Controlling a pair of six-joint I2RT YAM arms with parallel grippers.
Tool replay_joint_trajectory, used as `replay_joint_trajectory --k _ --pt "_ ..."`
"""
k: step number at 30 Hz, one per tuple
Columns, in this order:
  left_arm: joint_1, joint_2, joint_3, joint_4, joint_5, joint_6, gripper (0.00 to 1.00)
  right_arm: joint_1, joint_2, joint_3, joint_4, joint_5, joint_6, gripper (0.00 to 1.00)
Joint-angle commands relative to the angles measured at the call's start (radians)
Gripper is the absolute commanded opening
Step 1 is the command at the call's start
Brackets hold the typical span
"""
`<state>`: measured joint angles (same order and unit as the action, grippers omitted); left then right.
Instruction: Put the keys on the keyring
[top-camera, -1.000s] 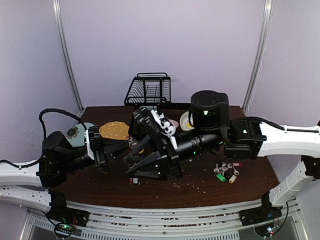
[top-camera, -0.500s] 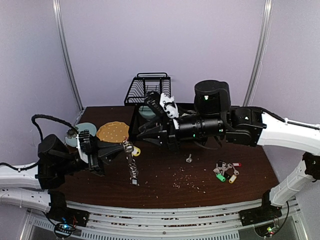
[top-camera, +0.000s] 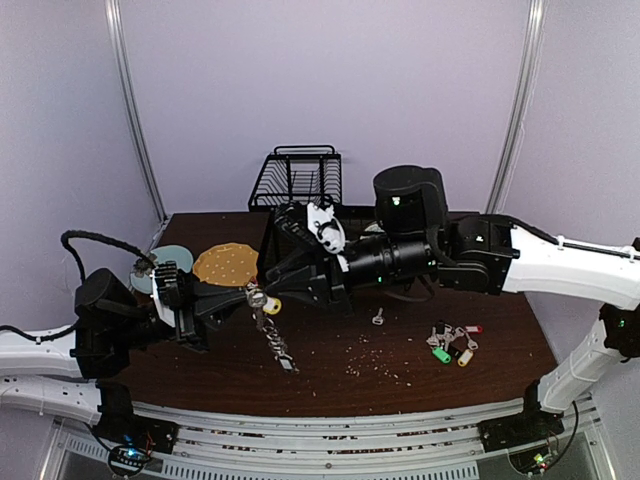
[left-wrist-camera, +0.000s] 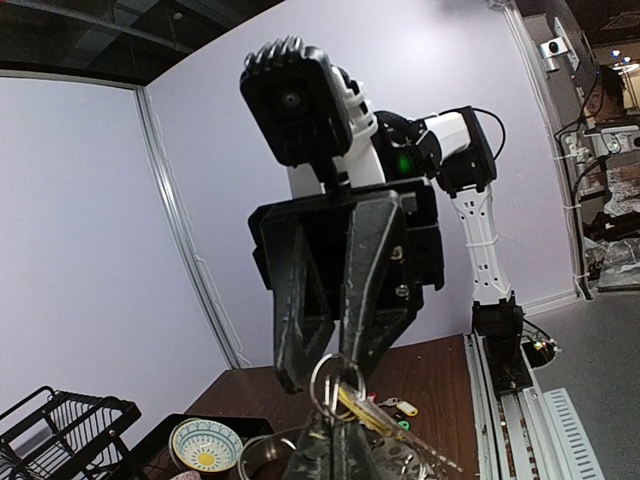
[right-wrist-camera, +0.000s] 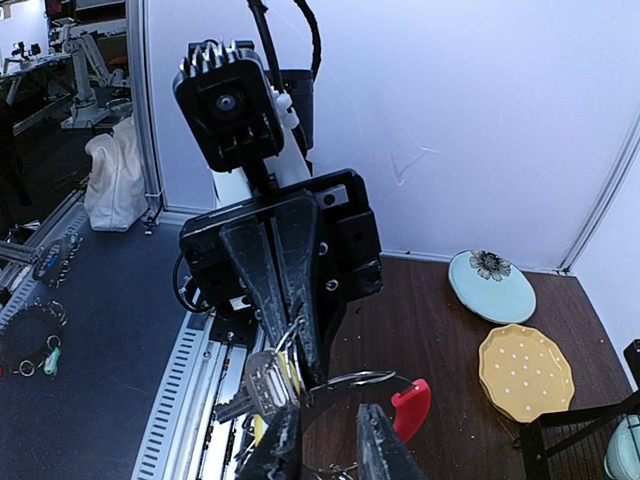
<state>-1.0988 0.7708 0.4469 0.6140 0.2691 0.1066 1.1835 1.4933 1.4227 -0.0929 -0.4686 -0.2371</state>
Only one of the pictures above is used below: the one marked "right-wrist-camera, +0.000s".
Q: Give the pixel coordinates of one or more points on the black metal dish rack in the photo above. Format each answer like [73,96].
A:
[572,444]

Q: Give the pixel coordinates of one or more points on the black keyring on floor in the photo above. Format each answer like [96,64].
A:
[31,339]

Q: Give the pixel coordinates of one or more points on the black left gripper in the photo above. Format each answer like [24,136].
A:
[319,237]

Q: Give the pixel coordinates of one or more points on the yellow key tag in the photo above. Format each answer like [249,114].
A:
[273,385]

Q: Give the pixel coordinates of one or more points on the light blue flower plate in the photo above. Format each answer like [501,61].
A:
[491,287]

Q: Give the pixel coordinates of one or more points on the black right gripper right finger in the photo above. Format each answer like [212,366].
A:
[381,453]

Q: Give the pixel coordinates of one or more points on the white plastic bag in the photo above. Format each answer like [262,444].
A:
[115,193]

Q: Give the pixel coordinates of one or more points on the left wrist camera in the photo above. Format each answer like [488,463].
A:
[226,99]

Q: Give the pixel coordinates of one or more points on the large keyring with red grip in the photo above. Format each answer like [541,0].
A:
[411,402]

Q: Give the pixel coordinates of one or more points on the metal table edge rail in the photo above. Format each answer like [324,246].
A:
[182,439]

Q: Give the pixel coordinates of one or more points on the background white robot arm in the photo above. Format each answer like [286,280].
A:
[73,68]

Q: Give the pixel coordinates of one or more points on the teal ceramic bowl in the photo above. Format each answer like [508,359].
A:
[622,456]

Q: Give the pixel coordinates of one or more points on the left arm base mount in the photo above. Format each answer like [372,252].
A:
[220,297]

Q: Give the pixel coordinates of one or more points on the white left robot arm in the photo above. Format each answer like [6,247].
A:
[299,253]

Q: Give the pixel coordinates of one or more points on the yellow polka dot plate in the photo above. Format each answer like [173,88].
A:
[524,374]

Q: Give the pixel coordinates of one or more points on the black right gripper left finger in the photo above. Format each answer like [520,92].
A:
[279,454]

